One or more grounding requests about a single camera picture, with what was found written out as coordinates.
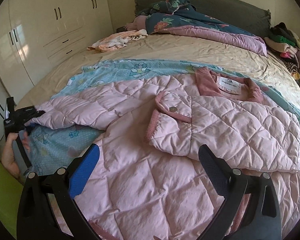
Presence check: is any pile of assorted clothes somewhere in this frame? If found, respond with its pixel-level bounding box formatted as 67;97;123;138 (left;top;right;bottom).
264;22;300;87

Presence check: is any peach white small garment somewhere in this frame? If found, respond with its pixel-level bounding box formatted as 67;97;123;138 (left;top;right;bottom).
87;29;148;53

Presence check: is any teal floral purple comforter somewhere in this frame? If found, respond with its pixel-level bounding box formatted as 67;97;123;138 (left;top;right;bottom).
136;0;267;56

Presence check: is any pink quilted jacket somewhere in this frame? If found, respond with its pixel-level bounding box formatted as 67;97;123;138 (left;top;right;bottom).
32;67;300;239

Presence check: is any pink pillow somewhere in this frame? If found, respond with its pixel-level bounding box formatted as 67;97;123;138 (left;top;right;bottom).
125;15;147;31

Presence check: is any dark green headboard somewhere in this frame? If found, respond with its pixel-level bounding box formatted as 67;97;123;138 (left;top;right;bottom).
134;0;271;38

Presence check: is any person's left hand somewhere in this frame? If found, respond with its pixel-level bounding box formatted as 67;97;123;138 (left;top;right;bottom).
0;133;27;184

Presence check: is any cream wardrobe with drawers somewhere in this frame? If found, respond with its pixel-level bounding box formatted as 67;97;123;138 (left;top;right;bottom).
0;0;114;140

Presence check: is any light blue cartoon blanket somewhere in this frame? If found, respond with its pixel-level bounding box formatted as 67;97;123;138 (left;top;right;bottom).
30;59;300;175

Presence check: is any bed with beige sheet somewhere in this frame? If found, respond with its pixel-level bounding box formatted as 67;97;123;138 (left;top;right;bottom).
14;31;300;131

